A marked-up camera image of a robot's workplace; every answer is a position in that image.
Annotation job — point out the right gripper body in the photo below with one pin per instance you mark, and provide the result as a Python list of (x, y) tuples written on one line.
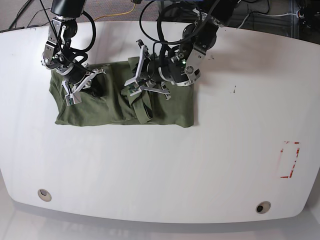
[(84, 83)]

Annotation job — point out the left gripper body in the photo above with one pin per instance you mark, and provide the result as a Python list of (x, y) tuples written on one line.
[(147, 76)]

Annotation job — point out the green t-shirt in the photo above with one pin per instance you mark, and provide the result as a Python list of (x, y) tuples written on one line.
[(117, 107)]

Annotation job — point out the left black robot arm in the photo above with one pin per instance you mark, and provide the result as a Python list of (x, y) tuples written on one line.
[(178, 62)]

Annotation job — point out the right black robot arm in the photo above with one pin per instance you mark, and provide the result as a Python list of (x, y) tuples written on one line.
[(67, 61)]

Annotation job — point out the red tape rectangle marking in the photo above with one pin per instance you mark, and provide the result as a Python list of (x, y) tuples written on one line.
[(288, 158)]

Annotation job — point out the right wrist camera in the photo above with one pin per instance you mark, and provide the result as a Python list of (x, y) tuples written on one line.
[(73, 99)]

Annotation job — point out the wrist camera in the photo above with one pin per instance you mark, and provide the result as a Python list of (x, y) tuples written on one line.
[(134, 89), (73, 99)]

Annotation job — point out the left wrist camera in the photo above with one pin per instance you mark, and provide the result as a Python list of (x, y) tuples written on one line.
[(134, 89)]

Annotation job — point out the left table cable grommet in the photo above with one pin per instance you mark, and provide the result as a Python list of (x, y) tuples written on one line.
[(44, 195)]

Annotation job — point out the table cable grommet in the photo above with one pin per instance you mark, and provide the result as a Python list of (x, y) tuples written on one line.
[(263, 207), (44, 195)]

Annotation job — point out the right table cable grommet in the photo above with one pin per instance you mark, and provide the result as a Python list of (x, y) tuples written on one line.
[(263, 207)]

